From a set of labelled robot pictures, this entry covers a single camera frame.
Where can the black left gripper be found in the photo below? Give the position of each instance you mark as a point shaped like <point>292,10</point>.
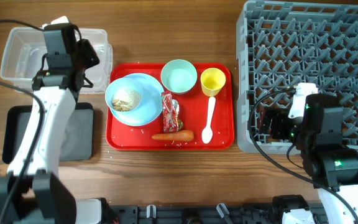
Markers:
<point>87,45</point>

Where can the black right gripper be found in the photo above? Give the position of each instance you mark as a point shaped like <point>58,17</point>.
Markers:
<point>280,117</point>

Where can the light blue bowl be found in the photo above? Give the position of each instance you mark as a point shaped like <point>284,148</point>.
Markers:
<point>121,83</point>

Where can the rice and food waste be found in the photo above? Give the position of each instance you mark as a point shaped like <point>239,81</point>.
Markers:
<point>126,100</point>

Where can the yellow plastic cup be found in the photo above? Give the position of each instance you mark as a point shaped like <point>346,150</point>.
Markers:
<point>212,81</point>

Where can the mint green bowl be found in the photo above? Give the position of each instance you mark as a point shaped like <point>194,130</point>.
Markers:
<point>179,76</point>

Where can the red foil wrapper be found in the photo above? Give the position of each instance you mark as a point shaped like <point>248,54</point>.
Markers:
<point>170,113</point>

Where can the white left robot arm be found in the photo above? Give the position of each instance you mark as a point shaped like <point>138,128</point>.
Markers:
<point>31,192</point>

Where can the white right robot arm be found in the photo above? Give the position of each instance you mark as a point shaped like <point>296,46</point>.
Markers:
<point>332,167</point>

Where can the grey dishwasher rack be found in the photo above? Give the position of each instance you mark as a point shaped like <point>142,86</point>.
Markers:
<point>281,44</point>

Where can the clear plastic bin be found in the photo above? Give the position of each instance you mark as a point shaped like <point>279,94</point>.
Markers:
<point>25,47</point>

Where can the white plastic spoon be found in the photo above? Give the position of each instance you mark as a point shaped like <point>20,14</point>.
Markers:
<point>207,132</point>

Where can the red plastic tray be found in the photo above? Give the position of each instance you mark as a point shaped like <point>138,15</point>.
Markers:
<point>193,112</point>

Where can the light blue plate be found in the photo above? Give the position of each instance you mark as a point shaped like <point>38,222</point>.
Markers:
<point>150,106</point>

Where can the black tray bin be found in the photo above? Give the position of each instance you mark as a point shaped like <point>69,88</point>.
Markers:
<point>78,136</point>

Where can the orange carrot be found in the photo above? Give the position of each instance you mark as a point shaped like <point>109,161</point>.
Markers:
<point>184,135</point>

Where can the brown food scrap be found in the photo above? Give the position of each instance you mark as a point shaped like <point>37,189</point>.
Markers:
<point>180,124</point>

